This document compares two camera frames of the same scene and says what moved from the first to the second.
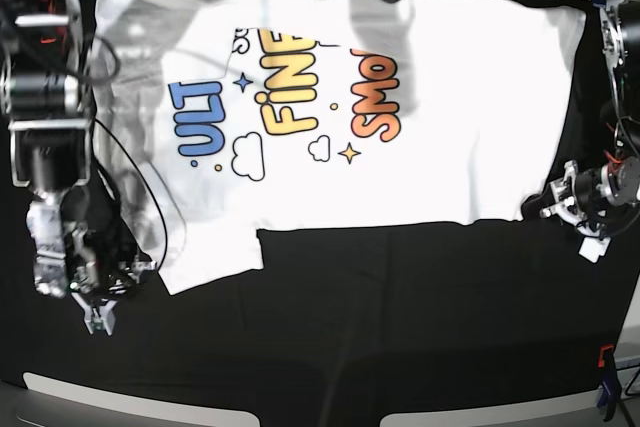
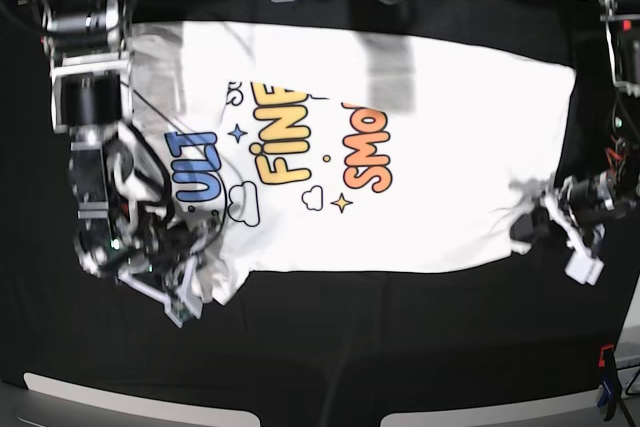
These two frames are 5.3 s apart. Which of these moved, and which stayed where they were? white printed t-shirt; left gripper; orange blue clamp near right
Moved: white printed t-shirt; left gripper
Stayed: orange blue clamp near right
